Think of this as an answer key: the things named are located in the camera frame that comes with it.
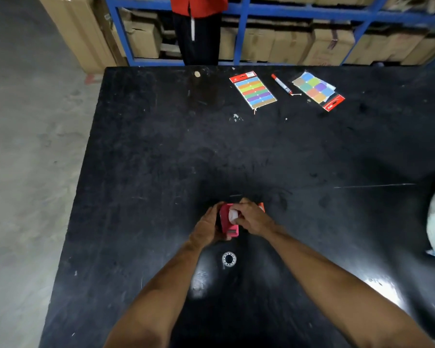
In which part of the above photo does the person's right hand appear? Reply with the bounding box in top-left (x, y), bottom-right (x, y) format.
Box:
top-left (229, 197), bottom-right (280, 238)

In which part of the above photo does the person's left hand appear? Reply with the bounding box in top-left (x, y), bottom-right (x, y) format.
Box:
top-left (188, 201), bottom-right (232, 250)

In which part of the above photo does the pink tape dispenser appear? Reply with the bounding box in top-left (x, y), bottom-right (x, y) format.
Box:
top-left (218, 203), bottom-right (240, 239)

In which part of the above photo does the person's left forearm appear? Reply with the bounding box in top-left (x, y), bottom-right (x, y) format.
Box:
top-left (103, 237), bottom-right (211, 348)

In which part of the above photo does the person's right forearm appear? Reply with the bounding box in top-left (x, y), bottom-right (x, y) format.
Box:
top-left (264, 222), bottom-right (435, 348)

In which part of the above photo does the striped colour sticky note pack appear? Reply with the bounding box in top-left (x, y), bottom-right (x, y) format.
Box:
top-left (229, 71), bottom-right (277, 111)

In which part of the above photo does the red marker pen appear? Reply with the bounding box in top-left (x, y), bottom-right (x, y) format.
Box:
top-left (271, 73), bottom-right (302, 97)

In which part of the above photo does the pastel squares sticky note pack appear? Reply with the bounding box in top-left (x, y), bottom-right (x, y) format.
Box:
top-left (291, 71), bottom-right (346, 112)

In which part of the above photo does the row of shelved cardboard boxes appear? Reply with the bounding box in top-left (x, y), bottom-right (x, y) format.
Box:
top-left (110, 0), bottom-right (435, 66)

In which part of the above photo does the blue metal shelf rack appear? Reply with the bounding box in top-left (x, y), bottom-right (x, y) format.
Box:
top-left (104, 0), bottom-right (435, 68)

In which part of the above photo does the tall open cardboard carton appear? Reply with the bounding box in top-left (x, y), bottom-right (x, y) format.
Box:
top-left (36, 0), bottom-right (128, 74)

